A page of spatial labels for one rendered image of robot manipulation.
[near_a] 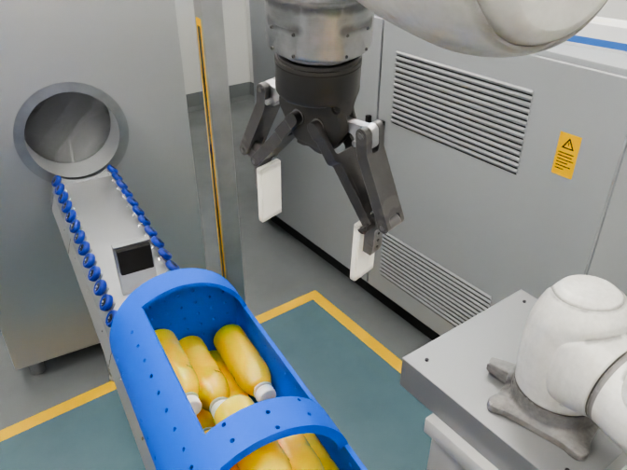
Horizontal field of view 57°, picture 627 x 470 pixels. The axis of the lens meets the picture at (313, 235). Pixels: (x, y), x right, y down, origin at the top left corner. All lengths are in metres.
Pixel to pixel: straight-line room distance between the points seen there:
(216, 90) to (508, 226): 1.20
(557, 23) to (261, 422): 0.71
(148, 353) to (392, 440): 1.55
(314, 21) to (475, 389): 0.87
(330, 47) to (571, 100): 1.59
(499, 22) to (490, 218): 2.04
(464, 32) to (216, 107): 1.41
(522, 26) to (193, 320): 1.08
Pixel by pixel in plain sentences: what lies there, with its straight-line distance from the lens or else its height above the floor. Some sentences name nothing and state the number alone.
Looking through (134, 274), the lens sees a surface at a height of 0.98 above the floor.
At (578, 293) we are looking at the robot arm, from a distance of 1.01.
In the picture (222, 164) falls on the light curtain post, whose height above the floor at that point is 1.19.
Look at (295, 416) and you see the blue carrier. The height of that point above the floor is 1.23.
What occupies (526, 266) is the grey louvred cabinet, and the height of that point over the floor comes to 0.69.
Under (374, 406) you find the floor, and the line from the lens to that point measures 2.56.
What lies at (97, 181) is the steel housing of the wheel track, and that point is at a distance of 2.35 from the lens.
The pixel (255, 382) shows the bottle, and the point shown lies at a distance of 1.15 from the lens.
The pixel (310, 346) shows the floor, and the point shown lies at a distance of 2.81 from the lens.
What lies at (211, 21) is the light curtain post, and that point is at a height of 1.59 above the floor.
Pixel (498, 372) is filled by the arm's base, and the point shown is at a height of 1.10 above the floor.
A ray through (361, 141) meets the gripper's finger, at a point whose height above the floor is 1.72.
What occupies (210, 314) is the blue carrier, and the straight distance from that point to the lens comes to 1.29.
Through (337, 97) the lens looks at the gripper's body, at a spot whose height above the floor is 1.75.
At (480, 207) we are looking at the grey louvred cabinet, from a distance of 2.33.
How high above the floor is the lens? 1.90
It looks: 32 degrees down
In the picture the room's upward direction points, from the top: straight up
